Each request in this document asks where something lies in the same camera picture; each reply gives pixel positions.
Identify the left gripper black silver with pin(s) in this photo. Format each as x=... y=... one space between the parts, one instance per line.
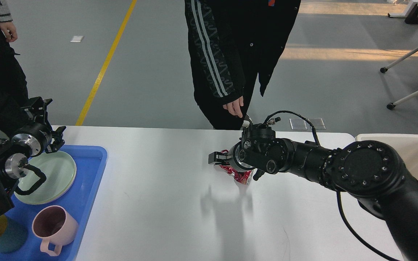
x=37 y=135

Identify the clear floor plate left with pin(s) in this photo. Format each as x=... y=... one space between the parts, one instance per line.
x=298 y=124

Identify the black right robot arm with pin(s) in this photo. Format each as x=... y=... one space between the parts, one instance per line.
x=370 y=171

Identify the green plate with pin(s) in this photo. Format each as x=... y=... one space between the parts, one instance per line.
x=60 y=170

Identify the pink mug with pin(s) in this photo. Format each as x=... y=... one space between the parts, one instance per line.
x=55 y=227

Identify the person in black coat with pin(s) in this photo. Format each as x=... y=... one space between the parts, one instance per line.
x=232 y=45

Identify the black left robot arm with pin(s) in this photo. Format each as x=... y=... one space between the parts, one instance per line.
x=16 y=174

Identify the blue plastic tray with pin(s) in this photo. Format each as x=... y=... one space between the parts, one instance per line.
x=78 y=202

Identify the crushed red can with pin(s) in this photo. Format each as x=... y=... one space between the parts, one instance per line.
x=241 y=177

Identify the clear floor plate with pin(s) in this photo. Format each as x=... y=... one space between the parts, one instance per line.
x=318 y=123
x=298 y=124

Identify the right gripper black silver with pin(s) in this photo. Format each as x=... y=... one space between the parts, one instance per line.
x=231 y=157

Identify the teal yellow cup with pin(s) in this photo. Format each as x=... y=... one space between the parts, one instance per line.
x=13 y=235

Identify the clear floor plate right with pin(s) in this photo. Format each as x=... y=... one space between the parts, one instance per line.
x=318 y=123

